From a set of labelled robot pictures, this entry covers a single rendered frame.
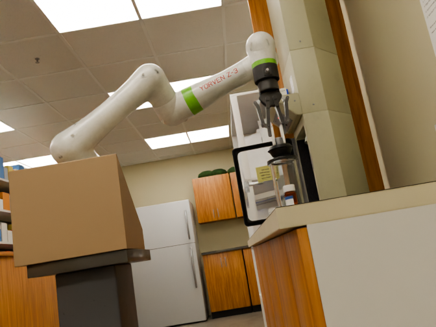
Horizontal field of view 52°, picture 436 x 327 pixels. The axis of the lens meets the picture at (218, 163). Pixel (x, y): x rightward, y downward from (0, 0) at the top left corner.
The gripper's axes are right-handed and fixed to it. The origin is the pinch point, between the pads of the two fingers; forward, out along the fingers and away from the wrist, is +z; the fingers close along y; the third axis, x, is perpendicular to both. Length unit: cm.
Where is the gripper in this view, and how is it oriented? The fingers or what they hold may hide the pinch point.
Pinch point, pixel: (278, 135)
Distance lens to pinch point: 159.7
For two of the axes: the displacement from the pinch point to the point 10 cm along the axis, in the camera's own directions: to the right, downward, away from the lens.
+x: 0.3, 2.0, 9.8
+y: 9.9, -1.6, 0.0
